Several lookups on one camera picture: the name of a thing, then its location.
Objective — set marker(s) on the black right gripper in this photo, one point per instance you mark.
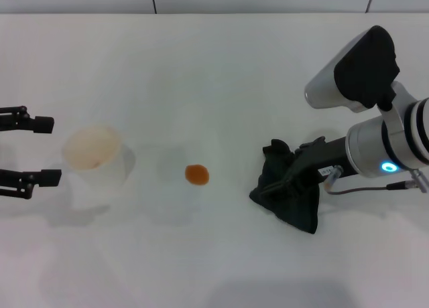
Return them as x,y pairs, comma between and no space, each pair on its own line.
328,157

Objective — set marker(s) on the white paper cup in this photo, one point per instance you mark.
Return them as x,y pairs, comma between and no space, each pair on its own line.
90,147

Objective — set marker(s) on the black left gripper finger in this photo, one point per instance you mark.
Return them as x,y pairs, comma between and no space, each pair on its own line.
50,178
43,124

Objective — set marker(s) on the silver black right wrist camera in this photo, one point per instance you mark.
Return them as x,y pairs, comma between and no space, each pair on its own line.
365,70

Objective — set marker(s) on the dark blue rag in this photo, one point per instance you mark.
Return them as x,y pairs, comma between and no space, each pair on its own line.
288,211

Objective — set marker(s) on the brown water stain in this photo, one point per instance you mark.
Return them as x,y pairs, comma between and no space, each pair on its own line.
197,174

